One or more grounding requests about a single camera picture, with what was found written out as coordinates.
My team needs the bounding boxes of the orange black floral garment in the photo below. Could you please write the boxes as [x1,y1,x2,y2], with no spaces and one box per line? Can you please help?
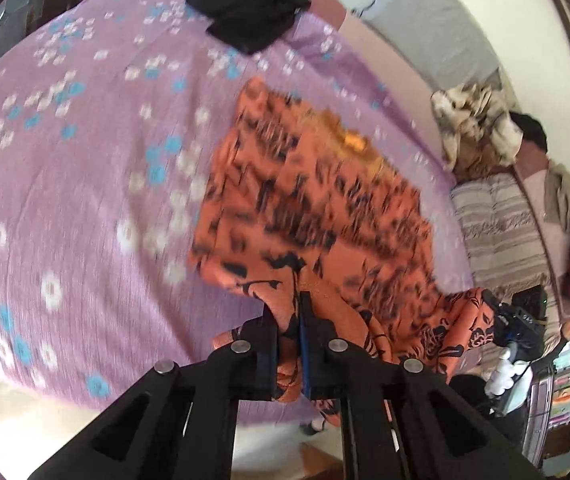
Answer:
[189,77,494,402]

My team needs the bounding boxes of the pink beige folded clothes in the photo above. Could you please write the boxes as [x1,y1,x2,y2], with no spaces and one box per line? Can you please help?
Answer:
[509,112,570,318]

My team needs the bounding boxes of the striped grey pillow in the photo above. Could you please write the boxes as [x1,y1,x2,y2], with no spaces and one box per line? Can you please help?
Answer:
[451,174,558,318]

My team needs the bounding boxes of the beige brown patterned blanket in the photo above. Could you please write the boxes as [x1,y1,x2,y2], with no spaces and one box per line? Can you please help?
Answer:
[430,84,524,184]

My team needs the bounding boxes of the pink quilted mattress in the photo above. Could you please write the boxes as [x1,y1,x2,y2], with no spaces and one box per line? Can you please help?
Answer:
[310,0,443,164]

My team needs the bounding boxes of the purple floral bed sheet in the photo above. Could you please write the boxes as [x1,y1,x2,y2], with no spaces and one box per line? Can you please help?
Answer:
[0,0,472,410]

